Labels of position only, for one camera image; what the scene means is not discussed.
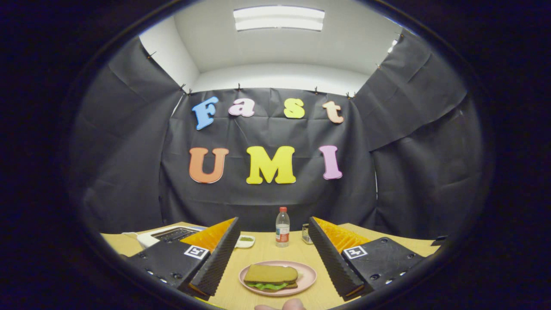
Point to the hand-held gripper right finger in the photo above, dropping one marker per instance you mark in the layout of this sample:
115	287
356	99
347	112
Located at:
331	262

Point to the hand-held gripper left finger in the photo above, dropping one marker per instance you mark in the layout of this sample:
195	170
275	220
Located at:
217	258

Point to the toasted brown bread slice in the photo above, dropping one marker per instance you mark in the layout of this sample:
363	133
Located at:
271	273

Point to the green lettuce leaf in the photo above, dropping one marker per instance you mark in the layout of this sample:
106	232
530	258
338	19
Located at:
267	285

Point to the pink round plate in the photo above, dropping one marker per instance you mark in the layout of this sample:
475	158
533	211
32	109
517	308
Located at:
306	275

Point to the white compartment condiment tray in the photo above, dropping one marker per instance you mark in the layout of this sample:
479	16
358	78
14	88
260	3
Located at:
246	241

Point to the metal mesh utensil holder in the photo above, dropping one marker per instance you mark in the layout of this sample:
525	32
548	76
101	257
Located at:
306	234

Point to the clear red-capped water bottle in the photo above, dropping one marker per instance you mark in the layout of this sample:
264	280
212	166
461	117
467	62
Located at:
282	228

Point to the white toaster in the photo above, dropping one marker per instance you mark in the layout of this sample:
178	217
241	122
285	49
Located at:
148	239

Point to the black backdrop cloth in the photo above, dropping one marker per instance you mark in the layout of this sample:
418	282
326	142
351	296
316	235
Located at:
267	202

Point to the ceiling light panel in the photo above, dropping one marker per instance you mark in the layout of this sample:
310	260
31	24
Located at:
279	18

